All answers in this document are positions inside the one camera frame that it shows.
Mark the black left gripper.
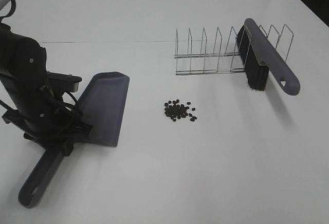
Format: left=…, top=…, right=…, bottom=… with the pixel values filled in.
left=2, top=108, right=93, bottom=157

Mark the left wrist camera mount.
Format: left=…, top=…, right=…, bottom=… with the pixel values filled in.
left=47, top=72, right=82, bottom=92

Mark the metal wire rack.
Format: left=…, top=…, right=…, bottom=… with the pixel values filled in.
left=174, top=24, right=295, bottom=76

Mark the purple plastic dustpan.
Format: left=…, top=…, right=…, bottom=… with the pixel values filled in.
left=18, top=72, right=130, bottom=209

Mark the pile of coffee beans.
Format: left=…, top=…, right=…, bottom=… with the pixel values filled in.
left=163, top=99, right=197, bottom=122

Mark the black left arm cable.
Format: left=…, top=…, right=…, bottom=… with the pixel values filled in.
left=0, top=0, right=17, bottom=19

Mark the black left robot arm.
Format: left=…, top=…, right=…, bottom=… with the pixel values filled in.
left=1, top=24, right=92, bottom=156

